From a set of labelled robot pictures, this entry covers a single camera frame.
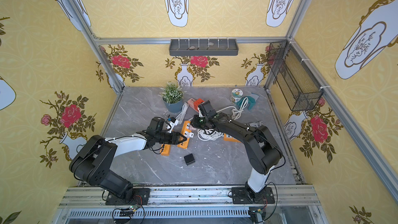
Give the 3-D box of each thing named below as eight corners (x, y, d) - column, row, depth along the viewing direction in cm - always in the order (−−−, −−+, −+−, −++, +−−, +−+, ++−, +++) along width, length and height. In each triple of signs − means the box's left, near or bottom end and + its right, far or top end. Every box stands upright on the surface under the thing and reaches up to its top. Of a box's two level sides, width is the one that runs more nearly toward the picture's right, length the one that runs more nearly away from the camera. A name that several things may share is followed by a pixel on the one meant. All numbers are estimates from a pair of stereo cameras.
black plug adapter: (186, 165, 85) (186, 164, 83) (184, 158, 88) (183, 156, 86) (195, 161, 87) (195, 160, 85) (192, 154, 89) (192, 153, 87)
